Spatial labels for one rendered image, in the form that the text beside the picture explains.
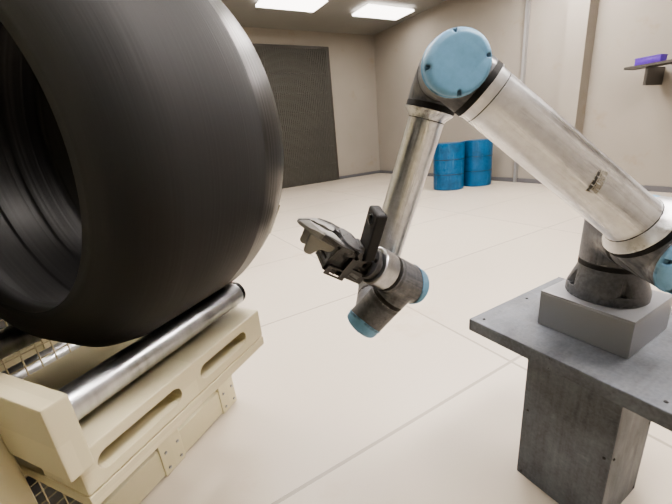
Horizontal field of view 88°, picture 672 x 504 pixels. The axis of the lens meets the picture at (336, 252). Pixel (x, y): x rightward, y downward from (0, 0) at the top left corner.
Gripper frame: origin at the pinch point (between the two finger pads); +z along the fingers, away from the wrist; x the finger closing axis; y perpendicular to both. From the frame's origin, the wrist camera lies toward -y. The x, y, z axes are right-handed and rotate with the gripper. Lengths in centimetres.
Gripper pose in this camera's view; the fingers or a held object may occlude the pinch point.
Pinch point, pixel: (305, 220)
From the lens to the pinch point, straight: 66.9
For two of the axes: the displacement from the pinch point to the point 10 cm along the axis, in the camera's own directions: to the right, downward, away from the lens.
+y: -6.0, 7.3, 3.4
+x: -2.8, -5.8, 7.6
